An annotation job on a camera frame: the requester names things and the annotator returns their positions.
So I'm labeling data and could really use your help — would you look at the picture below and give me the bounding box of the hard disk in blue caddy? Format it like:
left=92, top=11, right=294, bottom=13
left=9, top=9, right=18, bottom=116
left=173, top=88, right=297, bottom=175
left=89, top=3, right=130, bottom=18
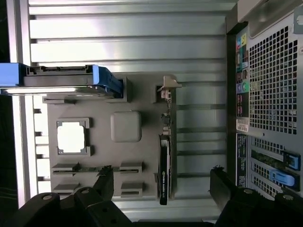
left=0, top=62, right=124, bottom=99

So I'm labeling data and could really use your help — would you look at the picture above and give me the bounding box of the green RAM stick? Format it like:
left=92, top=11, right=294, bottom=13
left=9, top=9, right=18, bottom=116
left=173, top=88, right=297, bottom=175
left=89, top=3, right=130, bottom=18
left=53, top=165, right=120, bottom=173

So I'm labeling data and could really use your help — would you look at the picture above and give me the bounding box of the grey PC case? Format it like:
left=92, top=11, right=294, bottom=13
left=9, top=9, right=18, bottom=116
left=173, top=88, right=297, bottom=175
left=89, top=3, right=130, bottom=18
left=224, top=0, right=303, bottom=201

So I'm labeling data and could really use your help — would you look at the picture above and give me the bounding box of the grey square socket cover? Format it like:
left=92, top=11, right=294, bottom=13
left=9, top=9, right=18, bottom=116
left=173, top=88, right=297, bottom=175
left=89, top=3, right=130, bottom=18
left=110, top=110, right=143, bottom=143

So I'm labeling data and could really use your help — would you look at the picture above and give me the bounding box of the silver CPU chip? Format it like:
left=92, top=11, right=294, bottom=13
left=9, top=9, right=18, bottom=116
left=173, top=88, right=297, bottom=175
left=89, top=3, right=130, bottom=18
left=56, top=122, right=86, bottom=154

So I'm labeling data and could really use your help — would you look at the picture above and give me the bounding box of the grey parts rack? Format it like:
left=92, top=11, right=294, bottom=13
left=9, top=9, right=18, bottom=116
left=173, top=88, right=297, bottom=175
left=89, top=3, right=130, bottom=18
left=42, top=76, right=181, bottom=202

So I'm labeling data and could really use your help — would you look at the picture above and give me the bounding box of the blue expansion slot latch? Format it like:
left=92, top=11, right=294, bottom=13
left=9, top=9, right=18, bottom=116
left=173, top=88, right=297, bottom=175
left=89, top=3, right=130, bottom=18
left=268, top=168, right=300, bottom=191

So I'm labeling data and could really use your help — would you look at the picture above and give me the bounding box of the dark blue card retainer clip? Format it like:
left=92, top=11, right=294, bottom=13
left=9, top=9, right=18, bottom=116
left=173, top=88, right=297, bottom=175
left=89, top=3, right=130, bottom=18
left=281, top=151, right=301, bottom=170

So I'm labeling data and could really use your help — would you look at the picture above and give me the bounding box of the graphics card with black fan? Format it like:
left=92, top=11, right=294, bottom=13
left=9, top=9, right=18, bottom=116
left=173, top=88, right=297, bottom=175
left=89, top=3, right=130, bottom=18
left=156, top=75, right=182, bottom=206

